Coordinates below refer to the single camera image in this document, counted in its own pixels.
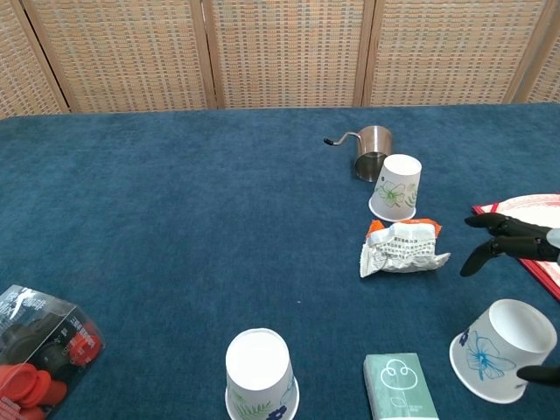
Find bamboo folding screen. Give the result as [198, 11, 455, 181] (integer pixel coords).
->
[0, 0, 560, 120]

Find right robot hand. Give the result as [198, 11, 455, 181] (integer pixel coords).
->
[459, 213, 560, 387]

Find clear box red black contents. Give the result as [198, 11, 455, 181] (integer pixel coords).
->
[0, 283, 106, 420]

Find white paper cup green flower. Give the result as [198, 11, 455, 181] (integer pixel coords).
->
[368, 153, 424, 222]

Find white paper cup blue flower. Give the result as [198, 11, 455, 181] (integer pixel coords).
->
[449, 298, 559, 404]

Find red certificate folder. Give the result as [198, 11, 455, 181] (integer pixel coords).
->
[471, 192, 560, 303]

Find green tissue pack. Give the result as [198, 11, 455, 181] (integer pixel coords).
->
[362, 352, 440, 420]

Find white paper cup leaf print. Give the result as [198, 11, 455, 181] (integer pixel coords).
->
[224, 327, 300, 420]

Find blue carpet table mat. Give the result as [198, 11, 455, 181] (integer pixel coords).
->
[0, 102, 560, 420]

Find steel gooseneck pour-over kettle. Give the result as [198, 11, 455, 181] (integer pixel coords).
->
[323, 125, 392, 183]

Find crumpled white orange snack wrapper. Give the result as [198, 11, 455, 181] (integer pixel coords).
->
[359, 218, 452, 279]

